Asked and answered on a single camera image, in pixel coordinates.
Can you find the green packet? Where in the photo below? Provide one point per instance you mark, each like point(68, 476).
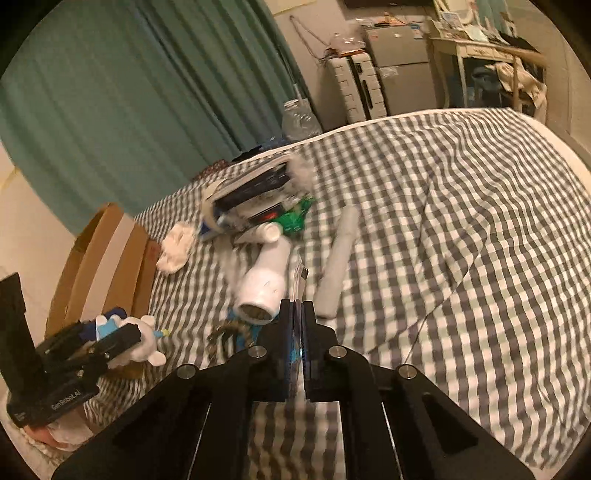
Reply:
point(294, 219)

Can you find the large clear water bottle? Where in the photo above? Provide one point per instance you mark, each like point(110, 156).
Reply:
point(300, 122)

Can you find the white suitcase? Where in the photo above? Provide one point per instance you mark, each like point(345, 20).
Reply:
point(344, 87)

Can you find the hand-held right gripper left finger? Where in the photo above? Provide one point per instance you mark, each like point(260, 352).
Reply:
point(286, 350)

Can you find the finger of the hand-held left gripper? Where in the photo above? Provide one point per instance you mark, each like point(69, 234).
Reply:
point(64, 340)
point(117, 342)

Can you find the white and blue plush toy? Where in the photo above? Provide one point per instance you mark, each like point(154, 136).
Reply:
point(144, 342)

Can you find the cream clothes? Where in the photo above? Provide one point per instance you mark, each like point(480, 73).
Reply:
point(521, 78)

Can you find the wooden desk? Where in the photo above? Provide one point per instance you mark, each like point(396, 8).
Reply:
point(480, 48)

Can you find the person's left forearm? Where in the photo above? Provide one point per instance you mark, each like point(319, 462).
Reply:
point(55, 434)

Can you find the white hair dryer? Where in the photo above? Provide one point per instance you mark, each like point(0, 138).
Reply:
point(263, 281)

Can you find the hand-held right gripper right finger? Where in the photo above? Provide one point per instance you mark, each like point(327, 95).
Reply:
point(310, 350)

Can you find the clear plastic bag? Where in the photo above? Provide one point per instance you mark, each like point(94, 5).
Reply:
point(344, 42)

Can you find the black basket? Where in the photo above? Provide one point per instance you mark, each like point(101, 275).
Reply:
point(256, 150)

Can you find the white foam roll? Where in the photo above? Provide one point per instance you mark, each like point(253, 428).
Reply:
point(337, 258)

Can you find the grey fridge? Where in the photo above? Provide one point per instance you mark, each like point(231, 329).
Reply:
point(401, 69)

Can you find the brown cardboard box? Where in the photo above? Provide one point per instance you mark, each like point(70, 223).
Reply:
point(138, 272)

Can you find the small white packet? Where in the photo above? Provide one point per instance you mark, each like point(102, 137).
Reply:
point(298, 277)

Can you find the black and red box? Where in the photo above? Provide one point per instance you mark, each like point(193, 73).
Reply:
point(268, 212)

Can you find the green curtain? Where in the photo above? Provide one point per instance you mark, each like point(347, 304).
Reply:
point(138, 92)

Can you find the white tube bottle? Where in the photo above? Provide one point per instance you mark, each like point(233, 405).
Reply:
point(265, 232)

